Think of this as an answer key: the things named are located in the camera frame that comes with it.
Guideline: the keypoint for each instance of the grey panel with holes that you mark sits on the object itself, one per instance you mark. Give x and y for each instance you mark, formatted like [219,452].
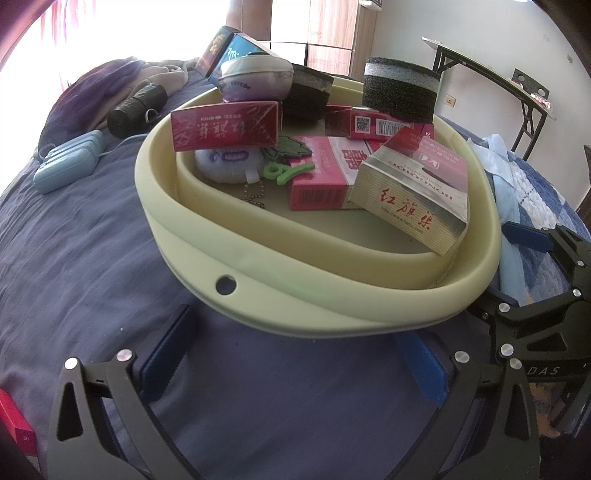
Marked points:
[528,81]

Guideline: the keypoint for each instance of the dark printed box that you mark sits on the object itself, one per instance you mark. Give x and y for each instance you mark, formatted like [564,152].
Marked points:
[212,48]

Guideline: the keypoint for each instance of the small red box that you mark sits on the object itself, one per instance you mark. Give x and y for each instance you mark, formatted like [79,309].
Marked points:
[11,415]

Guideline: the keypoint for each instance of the blue printed box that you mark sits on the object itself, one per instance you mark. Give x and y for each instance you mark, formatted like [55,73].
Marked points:
[240,48]

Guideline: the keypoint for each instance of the pink box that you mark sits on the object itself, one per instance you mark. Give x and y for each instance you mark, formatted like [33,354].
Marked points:
[323,180]

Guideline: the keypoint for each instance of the black-legged folding table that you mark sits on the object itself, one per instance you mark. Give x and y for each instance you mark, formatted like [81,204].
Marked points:
[480,60]

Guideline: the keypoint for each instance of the pale yellow collapsible basin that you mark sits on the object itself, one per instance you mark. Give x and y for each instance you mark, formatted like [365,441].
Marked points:
[277,295]

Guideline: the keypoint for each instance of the round zippered case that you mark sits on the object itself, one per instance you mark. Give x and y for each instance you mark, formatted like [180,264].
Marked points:
[254,78]

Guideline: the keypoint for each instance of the white plush with blue print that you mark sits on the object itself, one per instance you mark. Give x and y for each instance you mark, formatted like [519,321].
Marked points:
[226,168]

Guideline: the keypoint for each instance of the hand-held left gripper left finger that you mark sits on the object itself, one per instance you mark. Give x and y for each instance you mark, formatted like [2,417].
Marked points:
[166,355]

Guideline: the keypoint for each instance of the red box with clear wrap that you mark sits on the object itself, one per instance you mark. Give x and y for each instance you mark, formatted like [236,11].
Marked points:
[221,127]

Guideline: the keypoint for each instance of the dark grey foam cylinder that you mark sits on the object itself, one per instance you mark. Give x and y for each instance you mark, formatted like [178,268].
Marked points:
[307,97]
[397,101]

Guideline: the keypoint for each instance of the light blue cloth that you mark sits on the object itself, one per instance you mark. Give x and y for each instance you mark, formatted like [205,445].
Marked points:
[503,194]

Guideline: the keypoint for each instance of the red white packet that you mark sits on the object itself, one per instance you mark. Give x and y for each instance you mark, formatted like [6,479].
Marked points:
[542,100]

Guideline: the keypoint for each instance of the white boxes on wardrobe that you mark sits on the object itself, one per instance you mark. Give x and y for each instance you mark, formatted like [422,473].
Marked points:
[369,4]

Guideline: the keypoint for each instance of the silver and red box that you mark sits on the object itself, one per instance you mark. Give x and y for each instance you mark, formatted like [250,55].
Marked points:
[406,198]

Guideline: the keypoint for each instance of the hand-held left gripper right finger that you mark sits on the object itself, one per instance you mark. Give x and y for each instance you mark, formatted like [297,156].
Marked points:
[422,369]

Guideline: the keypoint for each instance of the light blue power strip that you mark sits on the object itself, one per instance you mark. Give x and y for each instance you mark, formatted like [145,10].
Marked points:
[64,166]

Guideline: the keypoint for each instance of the green leaf patch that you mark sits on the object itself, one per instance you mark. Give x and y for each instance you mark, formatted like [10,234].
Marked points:
[288,148]

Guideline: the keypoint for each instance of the wooden wardrobe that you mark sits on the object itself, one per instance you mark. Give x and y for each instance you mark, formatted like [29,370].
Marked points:
[341,27]

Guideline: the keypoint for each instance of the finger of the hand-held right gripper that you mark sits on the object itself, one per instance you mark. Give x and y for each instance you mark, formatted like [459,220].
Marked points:
[512,318]
[526,235]

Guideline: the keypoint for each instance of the dark red box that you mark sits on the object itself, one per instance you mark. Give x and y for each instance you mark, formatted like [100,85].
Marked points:
[364,124]

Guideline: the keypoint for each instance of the dark blue bedsheet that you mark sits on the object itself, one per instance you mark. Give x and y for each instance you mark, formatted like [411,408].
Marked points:
[115,258]

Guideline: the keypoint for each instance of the black folded umbrella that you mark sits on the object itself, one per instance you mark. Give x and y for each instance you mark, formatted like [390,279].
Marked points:
[134,110]

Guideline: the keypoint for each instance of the purple cloth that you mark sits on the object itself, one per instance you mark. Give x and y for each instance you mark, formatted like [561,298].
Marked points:
[87,92]

